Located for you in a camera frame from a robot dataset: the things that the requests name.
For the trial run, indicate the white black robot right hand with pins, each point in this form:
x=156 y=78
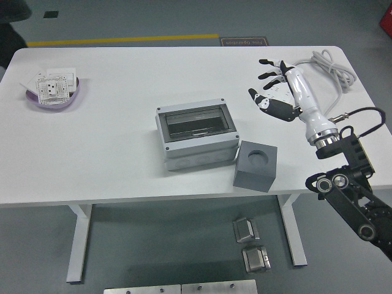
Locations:
x=303 y=92

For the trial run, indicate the grey junction box with lid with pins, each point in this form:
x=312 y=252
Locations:
x=199 y=147

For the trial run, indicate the grey cube with round hole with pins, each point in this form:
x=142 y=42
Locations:
x=254 y=180

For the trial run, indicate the white power strip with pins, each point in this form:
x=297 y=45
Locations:
x=282 y=91

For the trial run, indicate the red object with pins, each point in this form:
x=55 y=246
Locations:
x=387 y=21

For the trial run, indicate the metal block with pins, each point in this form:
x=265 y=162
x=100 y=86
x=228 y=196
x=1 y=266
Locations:
x=245 y=229
x=255 y=259

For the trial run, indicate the metal plate with screws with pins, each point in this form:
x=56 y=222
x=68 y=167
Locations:
x=219 y=288
x=141 y=290

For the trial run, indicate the purple bowl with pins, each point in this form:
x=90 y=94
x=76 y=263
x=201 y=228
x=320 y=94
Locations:
x=55 y=105

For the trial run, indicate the white socket plate with holes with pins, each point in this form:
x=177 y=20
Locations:
x=52 y=88

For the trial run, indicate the person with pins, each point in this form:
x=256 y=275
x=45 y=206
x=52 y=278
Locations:
x=10 y=36

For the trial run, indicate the white plain switch plate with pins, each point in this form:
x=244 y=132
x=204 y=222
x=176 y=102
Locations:
x=69 y=76

